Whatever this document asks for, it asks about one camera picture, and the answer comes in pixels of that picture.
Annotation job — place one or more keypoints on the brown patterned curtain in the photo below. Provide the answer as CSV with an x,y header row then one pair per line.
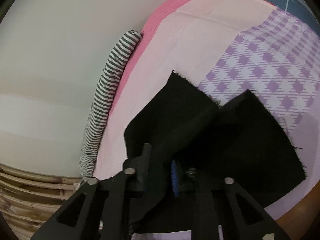
x,y
28,199

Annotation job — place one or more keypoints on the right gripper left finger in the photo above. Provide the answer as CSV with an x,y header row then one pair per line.
x,y
100,209

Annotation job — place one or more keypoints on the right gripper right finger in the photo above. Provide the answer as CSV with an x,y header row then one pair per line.
x,y
211,204

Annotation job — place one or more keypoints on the wooden bed frame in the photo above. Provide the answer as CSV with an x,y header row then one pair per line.
x,y
298,220

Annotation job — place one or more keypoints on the pink purple bedsheet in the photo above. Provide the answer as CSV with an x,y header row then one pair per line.
x,y
225,47

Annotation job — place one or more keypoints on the black pants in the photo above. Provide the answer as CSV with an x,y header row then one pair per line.
x,y
183,124

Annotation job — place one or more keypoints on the striped grey white blanket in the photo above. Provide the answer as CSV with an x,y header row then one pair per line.
x,y
105,92

